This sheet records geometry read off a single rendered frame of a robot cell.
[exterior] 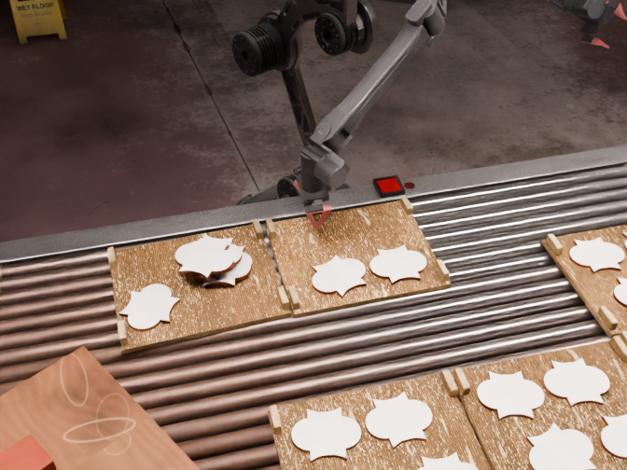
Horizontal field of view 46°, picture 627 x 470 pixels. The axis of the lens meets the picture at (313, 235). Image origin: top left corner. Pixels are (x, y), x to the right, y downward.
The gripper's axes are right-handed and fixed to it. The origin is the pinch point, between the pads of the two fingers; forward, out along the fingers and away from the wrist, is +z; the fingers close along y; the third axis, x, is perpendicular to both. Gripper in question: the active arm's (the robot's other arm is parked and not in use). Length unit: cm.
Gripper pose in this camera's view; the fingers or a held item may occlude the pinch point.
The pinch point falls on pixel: (313, 214)
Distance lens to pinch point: 194.5
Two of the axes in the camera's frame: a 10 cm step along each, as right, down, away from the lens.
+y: -2.3, -6.4, 7.3
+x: -9.7, 1.6, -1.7
